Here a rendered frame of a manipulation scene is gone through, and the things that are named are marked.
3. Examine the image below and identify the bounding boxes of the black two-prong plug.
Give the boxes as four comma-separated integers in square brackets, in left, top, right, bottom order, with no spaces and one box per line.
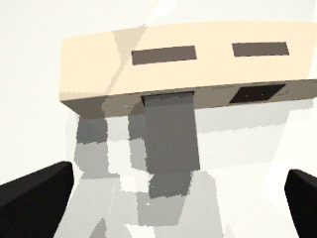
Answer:
[144,92,201,175]

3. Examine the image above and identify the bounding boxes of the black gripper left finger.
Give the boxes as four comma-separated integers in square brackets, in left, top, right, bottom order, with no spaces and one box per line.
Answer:
[0,162,74,238]

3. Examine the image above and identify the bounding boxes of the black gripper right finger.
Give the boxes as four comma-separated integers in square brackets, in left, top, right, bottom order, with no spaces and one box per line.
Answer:
[284,170,317,238]

